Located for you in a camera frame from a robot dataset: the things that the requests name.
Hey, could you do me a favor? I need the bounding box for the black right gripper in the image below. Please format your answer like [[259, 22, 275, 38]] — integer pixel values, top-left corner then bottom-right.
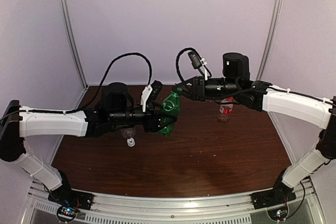
[[172, 76, 240, 102]]

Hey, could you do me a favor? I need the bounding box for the green plastic bottle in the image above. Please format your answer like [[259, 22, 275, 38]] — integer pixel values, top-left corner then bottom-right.
[[157, 92, 181, 137]]

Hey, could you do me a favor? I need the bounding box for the clear plastic bottle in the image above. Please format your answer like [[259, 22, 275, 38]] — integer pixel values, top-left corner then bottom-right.
[[120, 127, 136, 139]]

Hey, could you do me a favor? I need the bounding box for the white flip bottle cap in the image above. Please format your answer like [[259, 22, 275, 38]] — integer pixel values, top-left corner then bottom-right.
[[127, 137, 135, 147]]

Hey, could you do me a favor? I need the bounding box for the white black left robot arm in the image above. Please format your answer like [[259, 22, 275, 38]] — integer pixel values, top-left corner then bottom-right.
[[1, 81, 179, 205]]

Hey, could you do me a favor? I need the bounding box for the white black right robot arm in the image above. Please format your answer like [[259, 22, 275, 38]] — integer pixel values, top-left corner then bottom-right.
[[154, 48, 335, 204]]

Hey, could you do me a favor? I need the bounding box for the clear bottle red cap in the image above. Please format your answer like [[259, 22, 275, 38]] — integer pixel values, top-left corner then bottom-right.
[[218, 97, 233, 123]]

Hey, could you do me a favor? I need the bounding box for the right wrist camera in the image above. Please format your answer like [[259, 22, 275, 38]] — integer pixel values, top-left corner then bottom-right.
[[187, 51, 212, 80]]

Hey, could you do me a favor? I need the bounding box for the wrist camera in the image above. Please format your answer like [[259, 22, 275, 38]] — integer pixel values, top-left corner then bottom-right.
[[187, 51, 212, 80], [140, 80, 163, 112]]

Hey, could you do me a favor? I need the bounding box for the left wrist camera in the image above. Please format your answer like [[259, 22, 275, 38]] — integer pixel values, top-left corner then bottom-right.
[[140, 80, 163, 112]]

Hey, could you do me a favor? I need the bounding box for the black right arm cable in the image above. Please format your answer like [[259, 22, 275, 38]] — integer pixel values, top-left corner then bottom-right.
[[175, 47, 266, 101]]

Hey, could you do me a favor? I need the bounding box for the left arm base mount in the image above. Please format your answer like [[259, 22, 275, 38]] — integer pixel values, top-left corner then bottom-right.
[[44, 171, 93, 223]]

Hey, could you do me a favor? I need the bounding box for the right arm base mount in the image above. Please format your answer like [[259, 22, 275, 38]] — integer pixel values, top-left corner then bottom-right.
[[251, 170, 296, 221]]

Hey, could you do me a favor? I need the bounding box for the aluminium corner post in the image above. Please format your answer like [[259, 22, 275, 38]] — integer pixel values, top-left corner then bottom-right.
[[257, 0, 283, 80]]

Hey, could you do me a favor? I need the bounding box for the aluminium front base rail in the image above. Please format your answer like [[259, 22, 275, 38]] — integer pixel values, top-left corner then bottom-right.
[[23, 179, 326, 224]]

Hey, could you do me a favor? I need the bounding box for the left aluminium frame post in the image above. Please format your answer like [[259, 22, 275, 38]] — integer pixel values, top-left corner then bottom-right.
[[60, 0, 88, 89]]

